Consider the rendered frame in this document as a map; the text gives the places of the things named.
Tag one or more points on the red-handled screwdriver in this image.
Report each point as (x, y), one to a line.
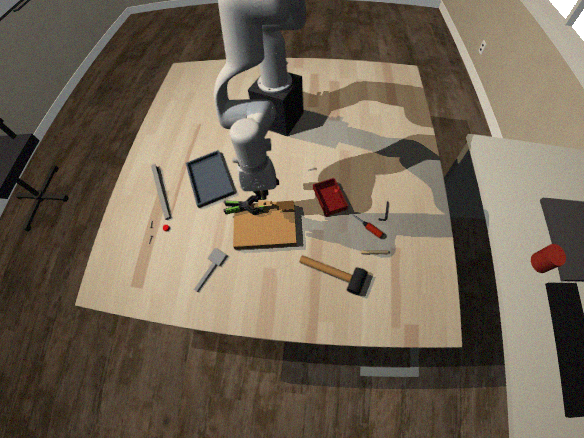
(371, 228)

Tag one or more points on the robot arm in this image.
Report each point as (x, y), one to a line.
(242, 23)

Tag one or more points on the grey flat bar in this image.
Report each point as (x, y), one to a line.
(160, 191)

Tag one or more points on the tan wooden board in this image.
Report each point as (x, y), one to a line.
(272, 229)

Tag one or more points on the black rubber mallet with wooden handle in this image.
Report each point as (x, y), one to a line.
(356, 280)

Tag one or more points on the red rectangular tray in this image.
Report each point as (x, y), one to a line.
(331, 196)

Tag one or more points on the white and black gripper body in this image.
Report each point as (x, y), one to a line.
(266, 180)

